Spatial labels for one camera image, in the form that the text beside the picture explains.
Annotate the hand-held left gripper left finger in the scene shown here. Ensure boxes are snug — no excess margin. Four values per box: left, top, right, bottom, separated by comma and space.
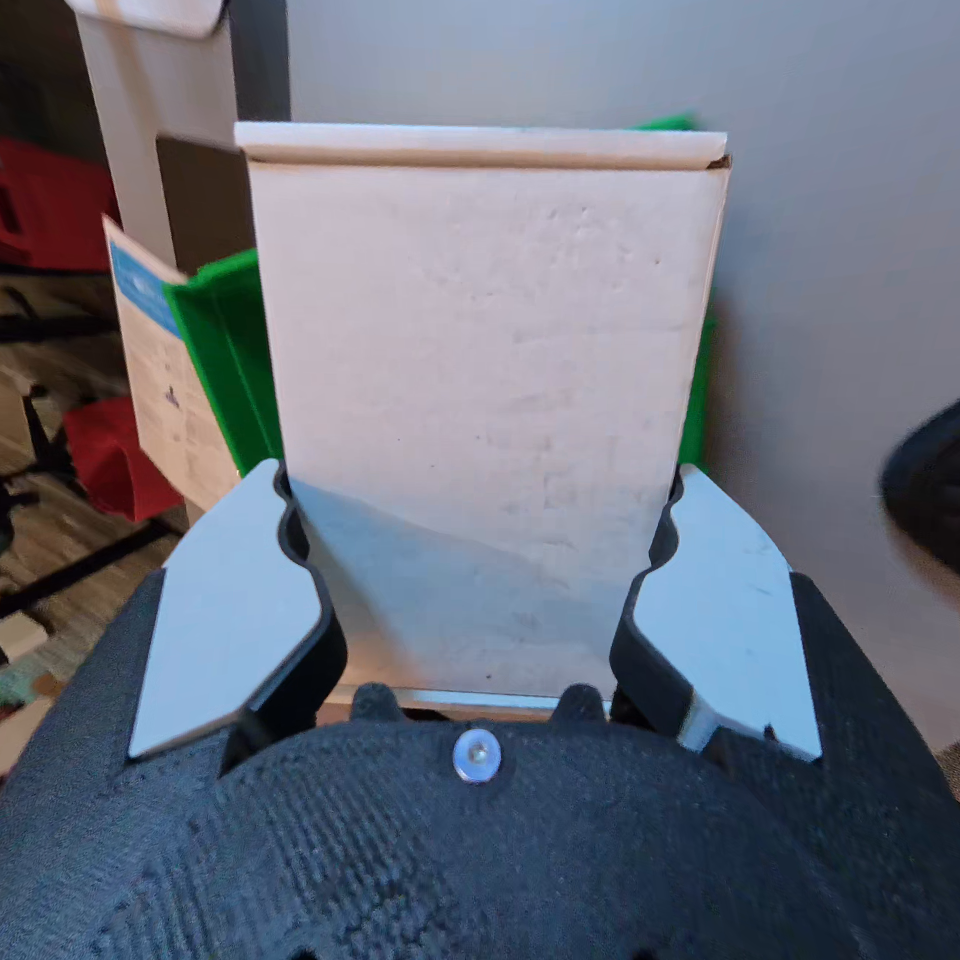
126, 459, 350, 762

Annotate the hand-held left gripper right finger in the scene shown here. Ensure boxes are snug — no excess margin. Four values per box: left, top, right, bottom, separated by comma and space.
609, 463, 824, 764

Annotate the white cardboard box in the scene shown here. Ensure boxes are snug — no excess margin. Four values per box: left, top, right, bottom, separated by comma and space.
234, 121, 732, 702

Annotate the black chair base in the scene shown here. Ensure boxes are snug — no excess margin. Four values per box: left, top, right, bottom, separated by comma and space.
0, 285, 177, 620

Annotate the red cloth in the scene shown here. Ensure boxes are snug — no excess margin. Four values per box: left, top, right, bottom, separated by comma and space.
0, 135, 121, 273
62, 397, 186, 524

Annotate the white carton with blue label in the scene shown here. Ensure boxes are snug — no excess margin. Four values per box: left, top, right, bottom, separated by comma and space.
101, 213, 241, 511

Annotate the small white block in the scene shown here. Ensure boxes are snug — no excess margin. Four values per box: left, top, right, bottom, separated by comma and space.
0, 611, 50, 665

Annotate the green plastic bin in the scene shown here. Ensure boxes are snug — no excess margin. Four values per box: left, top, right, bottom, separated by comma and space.
161, 111, 723, 480

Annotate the tall white carton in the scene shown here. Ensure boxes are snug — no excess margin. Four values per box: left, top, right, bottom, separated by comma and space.
63, 0, 241, 256

